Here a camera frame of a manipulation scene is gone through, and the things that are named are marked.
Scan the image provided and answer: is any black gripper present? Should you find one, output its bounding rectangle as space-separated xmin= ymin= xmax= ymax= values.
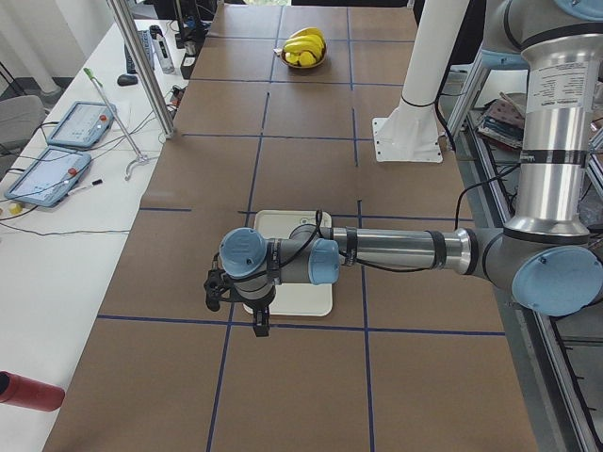
xmin=249 ymin=301 xmax=269 ymax=337

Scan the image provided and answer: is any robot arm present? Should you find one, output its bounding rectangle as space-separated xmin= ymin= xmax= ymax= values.
xmin=204 ymin=1 xmax=602 ymax=337

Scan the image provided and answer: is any wicker fruit basket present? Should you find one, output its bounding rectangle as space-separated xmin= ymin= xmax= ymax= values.
xmin=274 ymin=49 xmax=326 ymax=70

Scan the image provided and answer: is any white bear tray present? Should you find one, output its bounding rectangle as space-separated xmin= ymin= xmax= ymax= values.
xmin=253 ymin=210 xmax=333 ymax=316

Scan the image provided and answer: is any metal grabber stick green tip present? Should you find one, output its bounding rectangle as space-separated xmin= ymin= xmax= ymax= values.
xmin=83 ymin=68 xmax=150 ymax=182

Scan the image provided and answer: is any black marker pen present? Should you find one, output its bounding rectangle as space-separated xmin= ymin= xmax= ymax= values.
xmin=67 ymin=179 xmax=104 ymax=196

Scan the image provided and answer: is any red cylinder bottle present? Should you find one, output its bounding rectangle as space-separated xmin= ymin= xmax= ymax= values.
xmin=1 ymin=371 xmax=65 ymax=412

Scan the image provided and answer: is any near blue teach pendant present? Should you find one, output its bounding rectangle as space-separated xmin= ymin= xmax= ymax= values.
xmin=5 ymin=146 xmax=92 ymax=207

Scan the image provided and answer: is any blue teach pendant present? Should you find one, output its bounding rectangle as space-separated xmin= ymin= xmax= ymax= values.
xmin=5 ymin=146 xmax=92 ymax=207
xmin=46 ymin=101 xmax=114 ymax=150

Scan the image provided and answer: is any far blue teach pendant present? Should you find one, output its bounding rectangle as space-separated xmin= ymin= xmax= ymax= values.
xmin=46 ymin=101 xmax=114 ymax=150

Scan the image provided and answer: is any yellow star fruit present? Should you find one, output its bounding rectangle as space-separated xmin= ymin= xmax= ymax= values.
xmin=285 ymin=52 xmax=300 ymax=66

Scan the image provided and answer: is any yellow lemon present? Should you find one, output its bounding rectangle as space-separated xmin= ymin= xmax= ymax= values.
xmin=299 ymin=52 xmax=317 ymax=67

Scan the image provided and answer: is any black computer mouse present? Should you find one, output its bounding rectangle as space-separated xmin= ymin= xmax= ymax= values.
xmin=117 ymin=73 xmax=139 ymax=87

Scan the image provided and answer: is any metal cup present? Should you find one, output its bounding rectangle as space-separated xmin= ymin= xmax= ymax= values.
xmin=184 ymin=40 xmax=197 ymax=57

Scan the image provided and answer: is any clear water bottle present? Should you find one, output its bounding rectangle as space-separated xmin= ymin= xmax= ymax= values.
xmin=149 ymin=25 xmax=175 ymax=74

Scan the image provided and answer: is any black label box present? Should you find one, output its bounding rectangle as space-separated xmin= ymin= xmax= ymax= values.
xmin=180 ymin=29 xmax=206 ymax=80

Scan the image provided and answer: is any stack of magazines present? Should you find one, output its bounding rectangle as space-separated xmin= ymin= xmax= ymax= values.
xmin=476 ymin=92 xmax=526 ymax=150

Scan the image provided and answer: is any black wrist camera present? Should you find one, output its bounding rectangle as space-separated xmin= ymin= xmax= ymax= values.
xmin=204 ymin=268 xmax=232 ymax=312

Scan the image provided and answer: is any white camera pillar with base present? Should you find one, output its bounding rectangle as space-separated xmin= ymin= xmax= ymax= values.
xmin=372 ymin=1 xmax=478 ymax=164

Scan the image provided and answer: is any aluminium frame cart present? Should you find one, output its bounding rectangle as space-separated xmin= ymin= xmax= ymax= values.
xmin=475 ymin=34 xmax=602 ymax=451

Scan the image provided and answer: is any aluminium frame post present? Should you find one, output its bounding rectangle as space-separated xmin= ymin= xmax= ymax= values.
xmin=107 ymin=0 xmax=174 ymax=139

